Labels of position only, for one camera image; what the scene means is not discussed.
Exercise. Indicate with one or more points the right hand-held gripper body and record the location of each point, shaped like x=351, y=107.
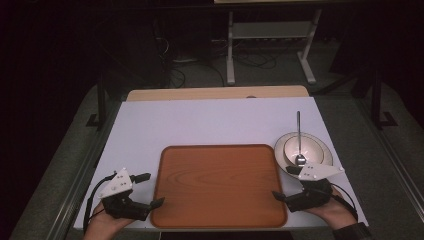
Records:
x=316, y=172

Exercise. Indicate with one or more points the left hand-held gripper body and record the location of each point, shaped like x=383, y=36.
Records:
x=115, y=186

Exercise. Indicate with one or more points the white round plate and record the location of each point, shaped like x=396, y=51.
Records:
x=280, y=153

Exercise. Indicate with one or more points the white bowl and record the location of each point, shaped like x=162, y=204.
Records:
x=311, y=150

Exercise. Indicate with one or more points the metal spoon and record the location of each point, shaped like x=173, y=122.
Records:
x=299, y=133

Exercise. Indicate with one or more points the brown wooden tray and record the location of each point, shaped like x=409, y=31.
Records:
x=216, y=186

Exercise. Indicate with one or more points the person's left hand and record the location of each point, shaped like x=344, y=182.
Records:
x=108, y=223

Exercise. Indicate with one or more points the person's right hand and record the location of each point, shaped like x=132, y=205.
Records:
x=336, y=213

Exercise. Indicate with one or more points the dark wristband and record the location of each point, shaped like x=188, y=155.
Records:
x=353, y=231

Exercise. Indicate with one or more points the black floor stand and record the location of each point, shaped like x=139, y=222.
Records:
x=377, y=100
x=101, y=106

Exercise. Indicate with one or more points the white table board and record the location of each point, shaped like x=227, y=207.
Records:
x=206, y=123

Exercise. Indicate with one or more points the white metal stand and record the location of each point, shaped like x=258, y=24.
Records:
x=271, y=30

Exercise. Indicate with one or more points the metal floor rail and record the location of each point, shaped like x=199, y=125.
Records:
x=83, y=180
x=393, y=160

